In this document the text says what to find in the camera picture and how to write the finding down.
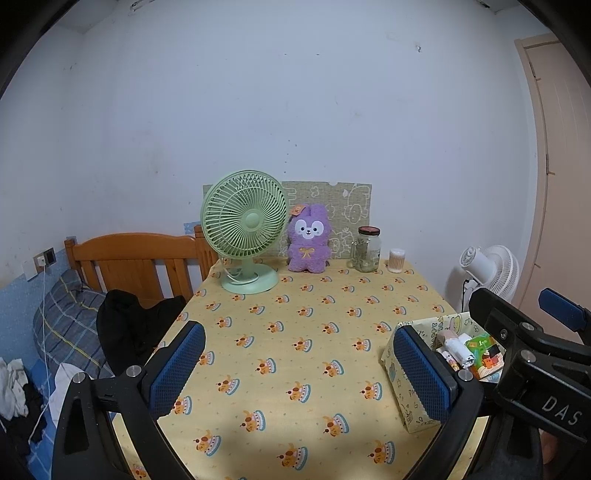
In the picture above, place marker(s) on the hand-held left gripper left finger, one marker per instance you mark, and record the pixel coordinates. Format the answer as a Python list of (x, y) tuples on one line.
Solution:
[(178, 369)]

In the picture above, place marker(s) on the white cloth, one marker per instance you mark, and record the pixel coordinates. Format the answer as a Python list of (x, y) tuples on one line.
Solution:
[(67, 383)]

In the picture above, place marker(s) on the wooden bed headboard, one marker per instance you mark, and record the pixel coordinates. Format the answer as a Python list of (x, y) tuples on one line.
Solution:
[(129, 258)]

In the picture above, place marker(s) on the white standing fan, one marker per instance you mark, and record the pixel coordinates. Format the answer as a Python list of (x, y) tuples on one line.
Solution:
[(494, 272)]

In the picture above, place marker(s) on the glass jar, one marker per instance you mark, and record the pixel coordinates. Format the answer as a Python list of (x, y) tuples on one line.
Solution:
[(367, 251)]

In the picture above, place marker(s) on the purple plush toy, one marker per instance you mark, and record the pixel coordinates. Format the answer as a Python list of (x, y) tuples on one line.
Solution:
[(307, 251)]

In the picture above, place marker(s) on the yellow printed storage box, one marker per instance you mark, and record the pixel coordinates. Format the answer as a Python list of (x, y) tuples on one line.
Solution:
[(389, 364)]

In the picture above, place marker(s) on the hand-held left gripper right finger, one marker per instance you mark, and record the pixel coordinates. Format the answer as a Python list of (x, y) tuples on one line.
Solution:
[(422, 374)]

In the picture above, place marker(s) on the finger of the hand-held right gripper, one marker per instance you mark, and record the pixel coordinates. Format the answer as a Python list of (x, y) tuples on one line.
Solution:
[(561, 308), (498, 318)]

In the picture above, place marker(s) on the cotton swab container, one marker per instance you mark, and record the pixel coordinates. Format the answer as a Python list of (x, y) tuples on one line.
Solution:
[(397, 262)]

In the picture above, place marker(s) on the printed cardboard panel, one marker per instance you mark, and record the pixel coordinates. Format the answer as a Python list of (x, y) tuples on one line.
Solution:
[(351, 203)]

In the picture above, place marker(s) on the blue plaid pillow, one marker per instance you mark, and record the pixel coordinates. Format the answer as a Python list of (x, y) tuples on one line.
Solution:
[(64, 323)]

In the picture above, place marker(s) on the black clothing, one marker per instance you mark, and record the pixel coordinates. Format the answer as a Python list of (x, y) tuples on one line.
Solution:
[(129, 327)]

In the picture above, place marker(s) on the peach door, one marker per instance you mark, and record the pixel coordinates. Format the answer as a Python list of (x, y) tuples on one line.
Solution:
[(568, 184)]

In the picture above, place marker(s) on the white clothing pile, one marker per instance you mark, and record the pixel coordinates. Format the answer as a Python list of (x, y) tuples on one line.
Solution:
[(11, 387)]

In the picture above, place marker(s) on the yellow printed tablecloth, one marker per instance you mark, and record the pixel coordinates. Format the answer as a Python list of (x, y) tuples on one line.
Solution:
[(300, 323)]

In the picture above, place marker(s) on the green tissue packet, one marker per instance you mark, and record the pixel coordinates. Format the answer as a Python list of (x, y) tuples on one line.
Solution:
[(482, 344)]

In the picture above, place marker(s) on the green desk fan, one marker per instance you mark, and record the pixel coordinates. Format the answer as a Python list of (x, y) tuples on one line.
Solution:
[(251, 219)]

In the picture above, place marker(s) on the dark clothing pile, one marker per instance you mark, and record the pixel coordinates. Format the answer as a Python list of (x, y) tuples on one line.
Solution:
[(30, 406)]

